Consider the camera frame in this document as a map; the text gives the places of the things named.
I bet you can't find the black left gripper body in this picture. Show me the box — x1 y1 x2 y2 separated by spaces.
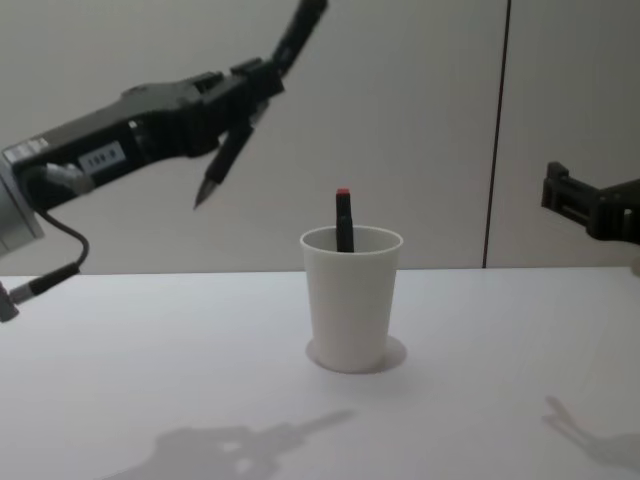
2 75 204 212

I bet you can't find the white plastic cup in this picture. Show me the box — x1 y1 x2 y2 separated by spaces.
299 225 405 374

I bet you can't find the thin dark gripper cable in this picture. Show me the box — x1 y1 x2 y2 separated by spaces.
9 162 95 301

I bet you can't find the black pen with red cap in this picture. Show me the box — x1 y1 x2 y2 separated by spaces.
334 187 356 253

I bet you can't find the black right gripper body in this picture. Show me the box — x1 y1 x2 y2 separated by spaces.
587 179 640 247

